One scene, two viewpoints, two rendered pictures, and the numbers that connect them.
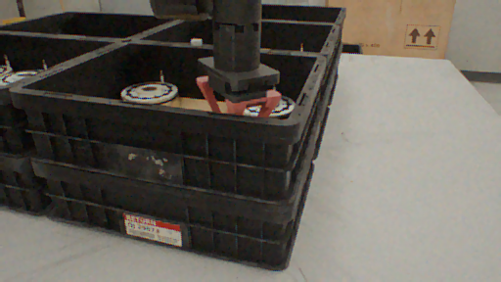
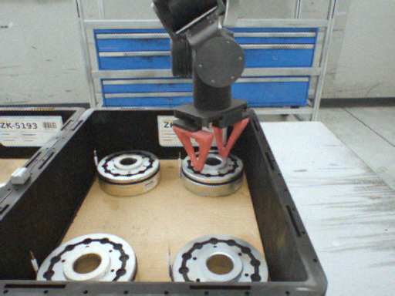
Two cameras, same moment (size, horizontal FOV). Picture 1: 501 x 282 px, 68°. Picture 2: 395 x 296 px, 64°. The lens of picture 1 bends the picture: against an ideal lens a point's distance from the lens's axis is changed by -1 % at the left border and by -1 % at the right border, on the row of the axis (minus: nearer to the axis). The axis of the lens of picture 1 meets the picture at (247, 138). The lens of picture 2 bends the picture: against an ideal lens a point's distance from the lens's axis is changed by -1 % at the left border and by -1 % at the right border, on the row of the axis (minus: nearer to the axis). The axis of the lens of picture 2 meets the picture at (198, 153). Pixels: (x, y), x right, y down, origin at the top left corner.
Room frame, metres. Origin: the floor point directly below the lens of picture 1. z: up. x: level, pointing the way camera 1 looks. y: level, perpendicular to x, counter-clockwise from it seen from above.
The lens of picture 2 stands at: (0.60, 0.44, 1.12)
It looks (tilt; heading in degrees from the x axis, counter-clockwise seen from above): 28 degrees down; 254
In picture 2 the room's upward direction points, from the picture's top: straight up
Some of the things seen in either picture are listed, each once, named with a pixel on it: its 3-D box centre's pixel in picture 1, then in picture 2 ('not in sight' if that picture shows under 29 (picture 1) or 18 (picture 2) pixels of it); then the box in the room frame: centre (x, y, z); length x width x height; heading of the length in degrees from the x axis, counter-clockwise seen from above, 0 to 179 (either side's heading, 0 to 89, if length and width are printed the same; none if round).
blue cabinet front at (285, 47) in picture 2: not in sight; (263, 69); (-0.49, -1.61, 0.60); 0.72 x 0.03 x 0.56; 167
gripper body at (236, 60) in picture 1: (237, 50); (211, 92); (0.45, 0.01, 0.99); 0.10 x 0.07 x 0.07; 31
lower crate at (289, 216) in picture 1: (193, 164); not in sight; (0.55, 0.09, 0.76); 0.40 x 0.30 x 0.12; 73
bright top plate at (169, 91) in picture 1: (150, 92); (88, 267); (0.65, 0.18, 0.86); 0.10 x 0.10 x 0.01
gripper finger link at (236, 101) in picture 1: (243, 109); (218, 133); (0.44, 0.01, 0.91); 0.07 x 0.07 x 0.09; 31
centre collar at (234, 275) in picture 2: not in sight; (220, 265); (0.51, 0.22, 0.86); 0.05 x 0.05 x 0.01
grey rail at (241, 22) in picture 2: not in sight; (207, 22); (-0.10, -1.73, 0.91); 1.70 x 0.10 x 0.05; 167
